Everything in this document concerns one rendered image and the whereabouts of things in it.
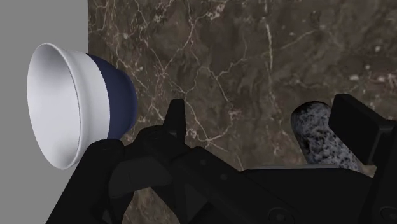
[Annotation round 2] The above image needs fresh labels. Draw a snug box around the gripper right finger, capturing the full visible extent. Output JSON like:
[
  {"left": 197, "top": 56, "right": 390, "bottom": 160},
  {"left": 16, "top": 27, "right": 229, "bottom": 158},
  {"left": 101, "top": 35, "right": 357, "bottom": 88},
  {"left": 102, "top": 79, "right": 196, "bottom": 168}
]
[{"left": 328, "top": 94, "right": 397, "bottom": 224}]

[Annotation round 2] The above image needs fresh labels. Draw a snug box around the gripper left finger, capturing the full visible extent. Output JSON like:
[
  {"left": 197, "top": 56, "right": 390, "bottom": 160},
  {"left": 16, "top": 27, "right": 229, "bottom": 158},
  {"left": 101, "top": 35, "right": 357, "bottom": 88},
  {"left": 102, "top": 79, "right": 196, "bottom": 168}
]
[{"left": 45, "top": 99, "right": 298, "bottom": 224}]

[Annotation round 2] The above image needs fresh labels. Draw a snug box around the white and blue bowl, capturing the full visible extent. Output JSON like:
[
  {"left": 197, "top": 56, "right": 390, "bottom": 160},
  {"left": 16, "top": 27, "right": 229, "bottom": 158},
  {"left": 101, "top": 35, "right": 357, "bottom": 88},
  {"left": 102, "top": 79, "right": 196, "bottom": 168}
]
[{"left": 26, "top": 43, "right": 139, "bottom": 171}]

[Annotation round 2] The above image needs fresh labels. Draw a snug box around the speckled grey cylinder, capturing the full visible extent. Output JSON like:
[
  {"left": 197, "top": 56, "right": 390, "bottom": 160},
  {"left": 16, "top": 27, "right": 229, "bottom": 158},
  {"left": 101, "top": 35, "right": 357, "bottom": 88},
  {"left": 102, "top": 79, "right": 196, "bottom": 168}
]
[{"left": 290, "top": 101, "right": 365, "bottom": 174}]

